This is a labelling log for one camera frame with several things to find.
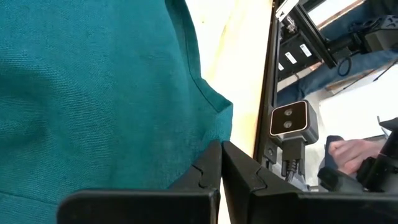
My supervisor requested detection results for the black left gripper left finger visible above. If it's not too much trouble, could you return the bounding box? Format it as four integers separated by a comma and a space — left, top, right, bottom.
57, 139, 223, 224

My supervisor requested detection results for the black box with white labels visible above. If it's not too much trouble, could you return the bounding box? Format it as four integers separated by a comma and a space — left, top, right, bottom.
277, 32, 324, 82

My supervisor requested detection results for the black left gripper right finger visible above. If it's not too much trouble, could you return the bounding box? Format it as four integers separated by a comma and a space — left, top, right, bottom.
222, 140, 398, 224

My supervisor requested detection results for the person's hand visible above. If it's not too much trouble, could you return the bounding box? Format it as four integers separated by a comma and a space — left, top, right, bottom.
328, 139, 387, 177

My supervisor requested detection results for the black extrusion post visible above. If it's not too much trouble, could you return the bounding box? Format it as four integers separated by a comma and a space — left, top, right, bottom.
292, 2, 339, 70

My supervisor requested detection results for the black table-level camera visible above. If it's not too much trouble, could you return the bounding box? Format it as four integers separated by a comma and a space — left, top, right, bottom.
269, 99, 320, 178

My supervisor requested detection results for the teal microfiber towel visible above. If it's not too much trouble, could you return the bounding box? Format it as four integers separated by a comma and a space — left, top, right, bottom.
0, 0, 234, 224

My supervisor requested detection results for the black aluminium table frame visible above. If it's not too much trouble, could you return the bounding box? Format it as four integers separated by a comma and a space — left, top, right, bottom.
253, 0, 282, 169

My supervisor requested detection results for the black camera cable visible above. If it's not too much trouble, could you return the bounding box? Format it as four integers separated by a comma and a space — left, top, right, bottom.
285, 159, 300, 184

